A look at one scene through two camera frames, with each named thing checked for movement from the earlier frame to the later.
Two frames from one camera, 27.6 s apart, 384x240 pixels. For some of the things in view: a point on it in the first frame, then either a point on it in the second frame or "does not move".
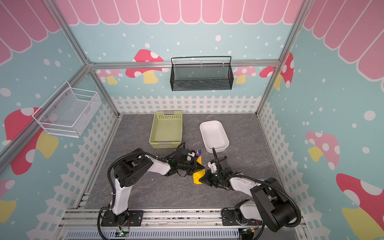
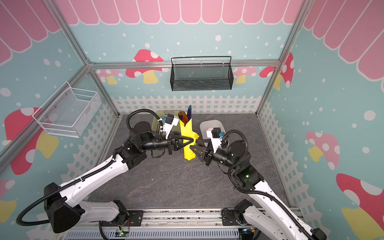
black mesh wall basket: x=201 y=73 does not move
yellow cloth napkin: x=197 y=175 -> x=188 y=131
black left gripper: x=195 y=166 -> x=172 y=142
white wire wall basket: x=68 y=111 does not move
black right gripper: x=216 y=173 -> x=207 y=156
